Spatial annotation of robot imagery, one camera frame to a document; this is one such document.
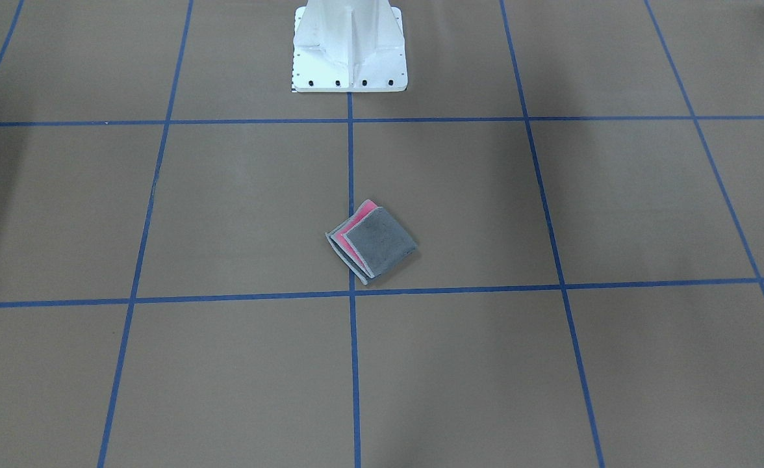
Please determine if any white camera mast with base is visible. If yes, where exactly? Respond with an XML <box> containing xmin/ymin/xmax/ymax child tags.
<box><xmin>291</xmin><ymin>1</ymin><xmax>409</xmax><ymax>93</ymax></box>

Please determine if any pink towel with grey edge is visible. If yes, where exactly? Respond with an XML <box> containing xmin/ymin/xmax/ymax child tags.
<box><xmin>325</xmin><ymin>200</ymin><xmax>418</xmax><ymax>285</ymax></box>

